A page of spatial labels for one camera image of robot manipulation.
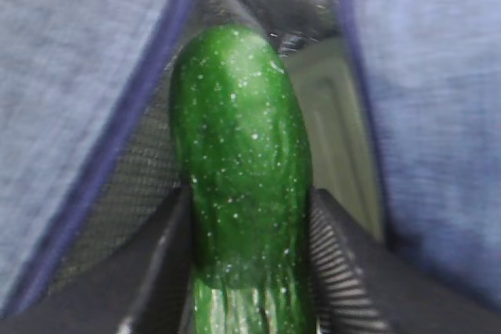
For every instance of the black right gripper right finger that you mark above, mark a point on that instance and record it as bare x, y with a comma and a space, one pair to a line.
362, 288

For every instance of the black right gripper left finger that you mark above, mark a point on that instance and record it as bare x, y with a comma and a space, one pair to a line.
142, 288

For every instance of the green cucumber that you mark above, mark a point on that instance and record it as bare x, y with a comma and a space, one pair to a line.
242, 146

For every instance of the navy blue lunch bag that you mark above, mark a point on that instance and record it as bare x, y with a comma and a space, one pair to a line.
77, 74

